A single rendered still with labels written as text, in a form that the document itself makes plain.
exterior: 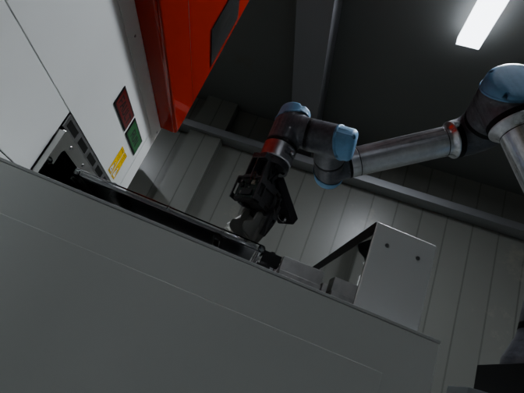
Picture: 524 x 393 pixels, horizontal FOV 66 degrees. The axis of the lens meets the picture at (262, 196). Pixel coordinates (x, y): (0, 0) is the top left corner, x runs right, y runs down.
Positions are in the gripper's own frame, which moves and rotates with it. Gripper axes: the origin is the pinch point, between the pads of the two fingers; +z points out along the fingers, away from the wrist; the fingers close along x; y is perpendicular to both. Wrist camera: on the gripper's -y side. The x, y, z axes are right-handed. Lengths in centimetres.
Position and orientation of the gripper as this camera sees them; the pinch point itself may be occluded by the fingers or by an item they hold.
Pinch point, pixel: (245, 249)
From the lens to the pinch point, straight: 83.7
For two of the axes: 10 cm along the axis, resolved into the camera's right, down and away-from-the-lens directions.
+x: 7.5, 0.4, -6.6
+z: -3.6, 8.6, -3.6
